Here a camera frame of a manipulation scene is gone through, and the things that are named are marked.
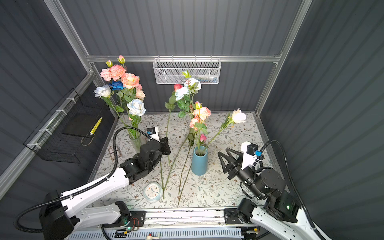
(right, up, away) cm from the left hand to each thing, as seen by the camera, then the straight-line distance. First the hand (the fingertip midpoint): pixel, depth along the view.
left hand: (168, 138), depth 76 cm
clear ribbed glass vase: (-21, 0, +10) cm, 23 cm away
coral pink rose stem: (+1, +19, +7) cm, 20 cm away
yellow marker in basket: (-37, +5, -1) cm, 38 cm away
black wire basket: (-49, +7, -1) cm, 50 cm away
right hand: (+25, -4, -19) cm, 32 cm away
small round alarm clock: (-9, -29, +4) cm, 31 cm away
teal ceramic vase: (+16, -15, +2) cm, 22 cm away
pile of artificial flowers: (-4, -28, +9) cm, 30 cm away
